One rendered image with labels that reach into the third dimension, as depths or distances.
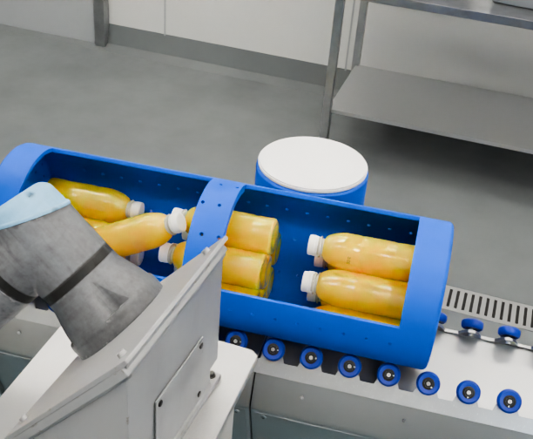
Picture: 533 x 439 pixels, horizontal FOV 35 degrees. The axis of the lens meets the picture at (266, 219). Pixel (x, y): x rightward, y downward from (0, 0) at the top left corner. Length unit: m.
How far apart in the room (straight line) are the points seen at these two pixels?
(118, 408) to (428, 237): 0.73
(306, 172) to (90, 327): 1.05
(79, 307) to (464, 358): 0.89
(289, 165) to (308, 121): 2.60
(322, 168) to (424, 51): 2.86
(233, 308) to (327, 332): 0.18
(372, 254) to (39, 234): 0.66
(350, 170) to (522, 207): 2.19
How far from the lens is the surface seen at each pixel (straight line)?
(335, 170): 2.10
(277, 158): 2.13
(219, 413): 1.26
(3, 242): 1.16
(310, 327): 1.55
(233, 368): 1.33
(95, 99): 4.84
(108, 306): 1.15
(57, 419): 1.09
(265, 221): 1.59
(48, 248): 1.14
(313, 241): 1.59
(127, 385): 0.99
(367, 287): 1.55
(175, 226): 1.59
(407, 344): 1.54
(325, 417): 1.70
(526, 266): 3.80
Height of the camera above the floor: 2.06
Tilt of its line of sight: 33 degrees down
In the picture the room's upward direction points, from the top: 5 degrees clockwise
